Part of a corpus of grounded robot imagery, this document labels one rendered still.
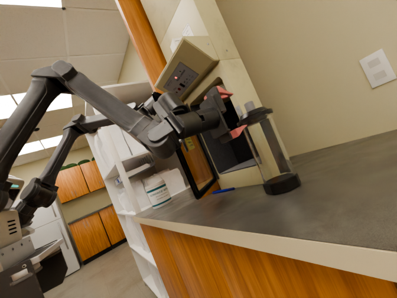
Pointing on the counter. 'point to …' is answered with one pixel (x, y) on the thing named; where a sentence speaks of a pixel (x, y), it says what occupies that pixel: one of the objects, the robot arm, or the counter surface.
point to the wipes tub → (158, 194)
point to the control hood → (190, 60)
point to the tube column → (160, 15)
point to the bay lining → (217, 155)
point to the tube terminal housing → (215, 75)
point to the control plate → (172, 84)
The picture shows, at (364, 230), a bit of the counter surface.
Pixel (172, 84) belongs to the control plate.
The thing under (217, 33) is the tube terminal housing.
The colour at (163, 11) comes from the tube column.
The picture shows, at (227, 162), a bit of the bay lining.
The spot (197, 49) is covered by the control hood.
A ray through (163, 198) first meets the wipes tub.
